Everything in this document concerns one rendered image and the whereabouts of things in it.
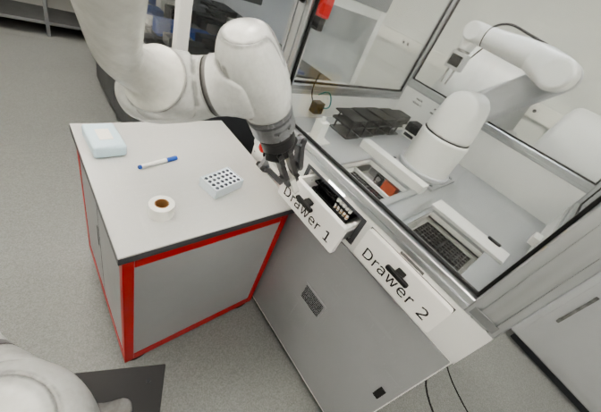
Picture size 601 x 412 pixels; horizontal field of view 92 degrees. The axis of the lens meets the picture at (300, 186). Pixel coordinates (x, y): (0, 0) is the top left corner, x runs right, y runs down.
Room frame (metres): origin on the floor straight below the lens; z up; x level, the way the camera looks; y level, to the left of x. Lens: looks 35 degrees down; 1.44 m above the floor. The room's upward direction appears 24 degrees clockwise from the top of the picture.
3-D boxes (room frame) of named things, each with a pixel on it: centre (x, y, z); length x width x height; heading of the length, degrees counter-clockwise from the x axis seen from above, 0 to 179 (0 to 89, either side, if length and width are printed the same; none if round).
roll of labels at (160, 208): (0.56, 0.34, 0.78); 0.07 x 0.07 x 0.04
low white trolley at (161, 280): (0.80, 0.40, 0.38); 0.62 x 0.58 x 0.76; 53
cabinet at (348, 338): (1.15, -0.43, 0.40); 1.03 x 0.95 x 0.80; 53
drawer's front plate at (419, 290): (0.60, -0.35, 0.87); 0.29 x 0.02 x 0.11; 53
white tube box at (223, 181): (0.78, 0.26, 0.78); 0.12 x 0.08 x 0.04; 157
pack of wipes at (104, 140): (0.73, 0.67, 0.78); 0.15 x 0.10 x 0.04; 55
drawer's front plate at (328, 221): (0.73, -0.05, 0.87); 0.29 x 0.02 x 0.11; 53
